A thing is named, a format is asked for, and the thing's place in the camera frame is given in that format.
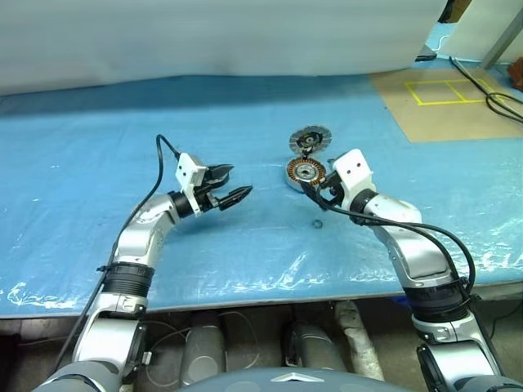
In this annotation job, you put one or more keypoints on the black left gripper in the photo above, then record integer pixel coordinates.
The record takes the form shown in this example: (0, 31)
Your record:
(207, 192)

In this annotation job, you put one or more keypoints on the white sheet backdrop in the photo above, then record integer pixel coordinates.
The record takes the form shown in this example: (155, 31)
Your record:
(204, 36)

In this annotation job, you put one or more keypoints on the brown cardboard sheet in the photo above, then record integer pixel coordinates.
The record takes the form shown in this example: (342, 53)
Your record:
(441, 122)

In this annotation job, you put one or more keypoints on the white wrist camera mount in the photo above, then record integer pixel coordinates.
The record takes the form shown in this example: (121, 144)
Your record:
(186, 167)
(355, 169)

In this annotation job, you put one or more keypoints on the silver motor rotor cap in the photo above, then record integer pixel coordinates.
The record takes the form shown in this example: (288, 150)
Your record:
(300, 136)

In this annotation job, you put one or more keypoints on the dark grey rounded shape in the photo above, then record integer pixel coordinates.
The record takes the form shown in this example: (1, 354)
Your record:
(314, 347)
(204, 351)

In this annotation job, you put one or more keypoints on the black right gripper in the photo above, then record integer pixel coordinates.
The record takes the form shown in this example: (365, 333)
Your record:
(334, 190)

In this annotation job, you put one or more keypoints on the aluminium profile post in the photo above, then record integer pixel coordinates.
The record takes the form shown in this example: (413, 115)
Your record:
(504, 32)

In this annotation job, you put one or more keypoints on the small white connector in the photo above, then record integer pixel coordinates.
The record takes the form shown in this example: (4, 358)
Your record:
(146, 357)

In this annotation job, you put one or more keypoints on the black bracket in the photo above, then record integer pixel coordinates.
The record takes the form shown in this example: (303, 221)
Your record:
(425, 55)

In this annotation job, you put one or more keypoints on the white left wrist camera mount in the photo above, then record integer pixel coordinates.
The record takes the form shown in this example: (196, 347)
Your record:
(186, 167)

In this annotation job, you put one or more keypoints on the white panel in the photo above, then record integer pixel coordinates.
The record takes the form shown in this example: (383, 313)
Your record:
(466, 41)

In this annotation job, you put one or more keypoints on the red-brown object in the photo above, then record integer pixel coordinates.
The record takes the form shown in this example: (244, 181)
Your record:
(517, 73)

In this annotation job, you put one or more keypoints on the white wrapped table leg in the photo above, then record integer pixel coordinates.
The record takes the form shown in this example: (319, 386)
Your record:
(355, 335)

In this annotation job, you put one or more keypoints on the motor stator with copper coils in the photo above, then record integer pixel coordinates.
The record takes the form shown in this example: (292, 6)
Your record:
(296, 173)

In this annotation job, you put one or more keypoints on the blue plastic table cover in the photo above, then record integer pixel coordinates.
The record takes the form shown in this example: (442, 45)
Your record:
(245, 122)

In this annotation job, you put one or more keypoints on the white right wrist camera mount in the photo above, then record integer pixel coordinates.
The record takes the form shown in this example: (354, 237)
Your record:
(355, 169)

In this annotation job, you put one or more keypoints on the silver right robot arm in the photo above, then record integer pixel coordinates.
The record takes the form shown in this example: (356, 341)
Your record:
(408, 249)

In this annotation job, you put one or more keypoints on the grey robot torso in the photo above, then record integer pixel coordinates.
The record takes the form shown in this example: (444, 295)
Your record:
(286, 379)

